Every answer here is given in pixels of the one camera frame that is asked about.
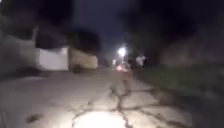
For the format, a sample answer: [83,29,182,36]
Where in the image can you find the person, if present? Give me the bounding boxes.
[135,54,147,70]

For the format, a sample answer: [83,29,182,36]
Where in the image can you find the grey concrete road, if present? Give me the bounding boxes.
[0,68,201,128]

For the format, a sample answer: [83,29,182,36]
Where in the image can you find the grass verge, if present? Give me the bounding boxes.
[133,64,224,98]

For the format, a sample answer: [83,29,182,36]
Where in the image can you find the pale wall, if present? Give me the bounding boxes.
[0,33,100,75]

